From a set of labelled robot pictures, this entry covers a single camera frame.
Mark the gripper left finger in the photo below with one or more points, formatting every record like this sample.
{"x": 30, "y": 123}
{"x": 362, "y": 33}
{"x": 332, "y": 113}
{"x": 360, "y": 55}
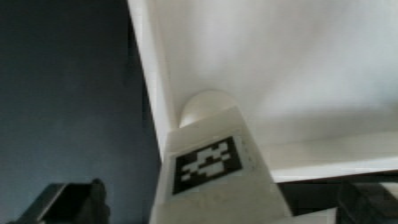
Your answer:
{"x": 69, "y": 204}

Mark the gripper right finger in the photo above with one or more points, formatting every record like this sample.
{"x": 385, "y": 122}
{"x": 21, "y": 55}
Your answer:
{"x": 368, "y": 203}

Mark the white square table top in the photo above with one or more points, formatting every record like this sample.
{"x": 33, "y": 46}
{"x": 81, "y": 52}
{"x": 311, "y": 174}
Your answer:
{"x": 298, "y": 55}

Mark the white table leg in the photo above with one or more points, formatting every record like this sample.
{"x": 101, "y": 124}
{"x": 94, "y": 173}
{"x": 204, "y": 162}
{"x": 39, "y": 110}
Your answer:
{"x": 215, "y": 185}

